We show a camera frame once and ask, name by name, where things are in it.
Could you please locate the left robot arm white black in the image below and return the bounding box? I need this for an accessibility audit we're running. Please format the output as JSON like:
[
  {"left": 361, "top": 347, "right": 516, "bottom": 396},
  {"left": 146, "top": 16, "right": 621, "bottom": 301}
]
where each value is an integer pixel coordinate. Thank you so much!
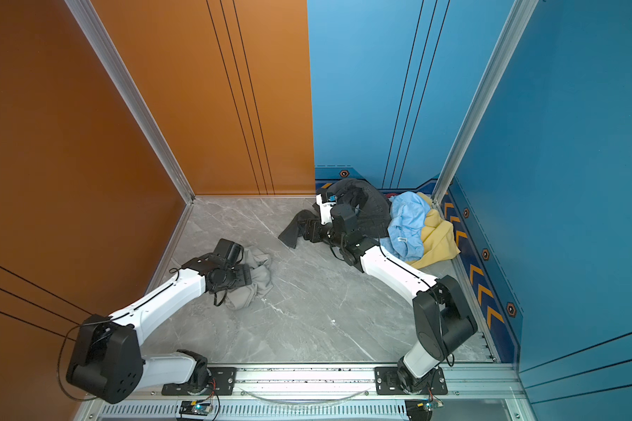
[{"left": 57, "top": 239, "right": 251, "bottom": 403}]

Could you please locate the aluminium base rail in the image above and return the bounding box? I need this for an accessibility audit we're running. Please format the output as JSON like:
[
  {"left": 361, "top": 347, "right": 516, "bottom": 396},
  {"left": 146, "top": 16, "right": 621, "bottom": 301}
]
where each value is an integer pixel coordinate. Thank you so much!
[{"left": 75, "top": 362, "right": 535, "bottom": 420}]

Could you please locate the black cloth piece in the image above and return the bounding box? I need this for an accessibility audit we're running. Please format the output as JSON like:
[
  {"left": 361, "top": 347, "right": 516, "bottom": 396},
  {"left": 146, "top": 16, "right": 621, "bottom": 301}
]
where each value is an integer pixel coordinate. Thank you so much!
[{"left": 278, "top": 210, "right": 320, "bottom": 249}]

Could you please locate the circuit board right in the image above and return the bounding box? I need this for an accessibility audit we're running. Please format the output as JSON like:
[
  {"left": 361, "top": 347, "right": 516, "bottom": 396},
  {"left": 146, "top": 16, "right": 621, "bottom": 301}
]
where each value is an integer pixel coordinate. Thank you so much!
[{"left": 405, "top": 395, "right": 443, "bottom": 421}]

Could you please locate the yellow cloth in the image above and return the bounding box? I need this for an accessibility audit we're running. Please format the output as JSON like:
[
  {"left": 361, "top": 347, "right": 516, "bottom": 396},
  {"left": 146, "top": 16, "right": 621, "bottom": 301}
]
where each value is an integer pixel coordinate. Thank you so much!
[{"left": 407, "top": 207, "right": 460, "bottom": 269}]

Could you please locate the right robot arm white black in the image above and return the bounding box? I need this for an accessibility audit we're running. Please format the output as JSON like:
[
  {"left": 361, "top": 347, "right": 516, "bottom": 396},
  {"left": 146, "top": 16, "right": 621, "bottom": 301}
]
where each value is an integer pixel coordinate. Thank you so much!
[{"left": 297, "top": 205, "right": 479, "bottom": 394}]

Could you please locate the aluminium corner post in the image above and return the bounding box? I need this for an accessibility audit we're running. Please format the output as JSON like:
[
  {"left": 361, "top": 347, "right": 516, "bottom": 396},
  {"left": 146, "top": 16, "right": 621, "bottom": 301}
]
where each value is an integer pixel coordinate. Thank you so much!
[
  {"left": 65, "top": 0, "right": 196, "bottom": 205},
  {"left": 432, "top": 0, "right": 539, "bottom": 205}
]

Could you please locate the light blue shirt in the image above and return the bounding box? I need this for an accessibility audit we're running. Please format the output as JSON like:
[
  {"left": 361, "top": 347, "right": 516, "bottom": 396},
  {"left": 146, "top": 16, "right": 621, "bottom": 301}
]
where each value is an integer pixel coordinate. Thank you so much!
[{"left": 380, "top": 191, "right": 431, "bottom": 261}]

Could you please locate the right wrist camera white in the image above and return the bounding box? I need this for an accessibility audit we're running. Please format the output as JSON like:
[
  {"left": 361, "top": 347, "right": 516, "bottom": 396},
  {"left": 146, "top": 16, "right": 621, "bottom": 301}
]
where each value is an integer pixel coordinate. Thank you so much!
[{"left": 316, "top": 192, "right": 337, "bottom": 226}]

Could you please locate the light grey cloth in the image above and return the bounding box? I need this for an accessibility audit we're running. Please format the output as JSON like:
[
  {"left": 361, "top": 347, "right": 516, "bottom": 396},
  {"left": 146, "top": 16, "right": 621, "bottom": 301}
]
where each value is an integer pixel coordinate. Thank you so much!
[{"left": 224, "top": 246, "right": 273, "bottom": 310}]

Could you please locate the aluminium corner post left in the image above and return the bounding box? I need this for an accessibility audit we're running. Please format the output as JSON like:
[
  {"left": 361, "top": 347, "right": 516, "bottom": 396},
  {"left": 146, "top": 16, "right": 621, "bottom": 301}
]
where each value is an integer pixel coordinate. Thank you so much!
[{"left": 65, "top": 0, "right": 196, "bottom": 205}]

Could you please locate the green circuit board left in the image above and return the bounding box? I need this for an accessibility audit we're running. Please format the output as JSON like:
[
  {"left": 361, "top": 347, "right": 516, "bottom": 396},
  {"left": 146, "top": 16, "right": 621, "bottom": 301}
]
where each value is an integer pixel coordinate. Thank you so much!
[{"left": 178, "top": 400, "right": 214, "bottom": 420}]

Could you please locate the dark grey cloth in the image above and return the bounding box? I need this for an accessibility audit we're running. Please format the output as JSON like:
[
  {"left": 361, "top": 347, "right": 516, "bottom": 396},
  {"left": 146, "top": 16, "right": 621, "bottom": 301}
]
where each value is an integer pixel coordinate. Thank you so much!
[{"left": 317, "top": 178, "right": 391, "bottom": 239}]

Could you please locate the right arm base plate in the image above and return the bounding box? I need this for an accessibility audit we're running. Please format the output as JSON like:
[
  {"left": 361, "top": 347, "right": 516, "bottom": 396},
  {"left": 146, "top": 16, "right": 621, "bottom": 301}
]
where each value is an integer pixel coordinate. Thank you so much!
[{"left": 374, "top": 367, "right": 449, "bottom": 396}]

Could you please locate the aluminium corner post right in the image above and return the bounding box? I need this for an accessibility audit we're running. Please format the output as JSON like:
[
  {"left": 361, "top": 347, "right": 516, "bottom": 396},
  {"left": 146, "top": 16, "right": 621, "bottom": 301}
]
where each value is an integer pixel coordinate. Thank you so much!
[{"left": 432, "top": 0, "right": 539, "bottom": 205}]

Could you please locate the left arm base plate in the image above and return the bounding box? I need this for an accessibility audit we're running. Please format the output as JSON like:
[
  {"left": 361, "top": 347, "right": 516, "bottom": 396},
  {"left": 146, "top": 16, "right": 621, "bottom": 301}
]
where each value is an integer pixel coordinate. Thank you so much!
[{"left": 161, "top": 367, "right": 237, "bottom": 397}]

